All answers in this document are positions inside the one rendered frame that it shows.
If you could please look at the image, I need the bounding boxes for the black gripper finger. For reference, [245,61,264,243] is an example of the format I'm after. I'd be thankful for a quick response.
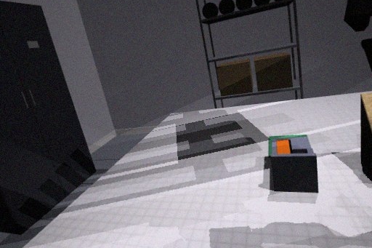
[361,39,372,72]

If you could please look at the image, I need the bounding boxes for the orange l-shaped part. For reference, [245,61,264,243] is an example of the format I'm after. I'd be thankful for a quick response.
[276,140,291,154]

